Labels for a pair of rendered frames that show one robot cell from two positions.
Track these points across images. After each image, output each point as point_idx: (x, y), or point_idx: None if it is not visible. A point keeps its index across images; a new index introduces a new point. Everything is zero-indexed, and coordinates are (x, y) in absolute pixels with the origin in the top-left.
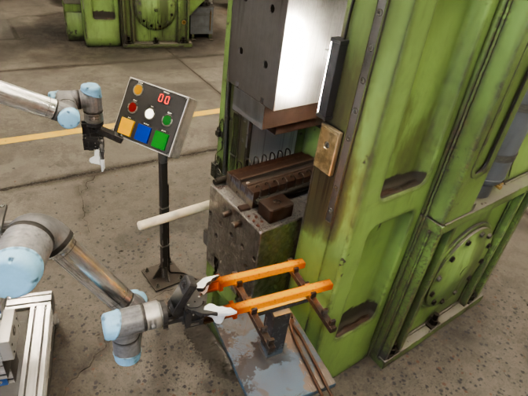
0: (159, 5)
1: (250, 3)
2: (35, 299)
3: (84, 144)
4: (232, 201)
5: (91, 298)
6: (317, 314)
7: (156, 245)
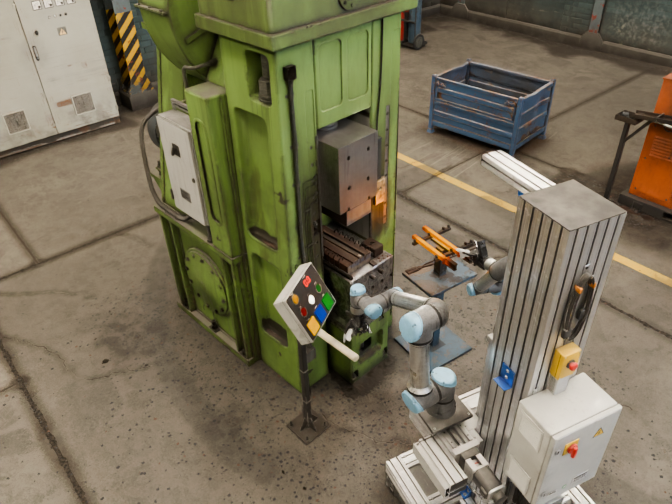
0: None
1: (353, 158)
2: (399, 467)
3: (366, 329)
4: (367, 269)
5: (352, 470)
6: (442, 233)
7: (267, 444)
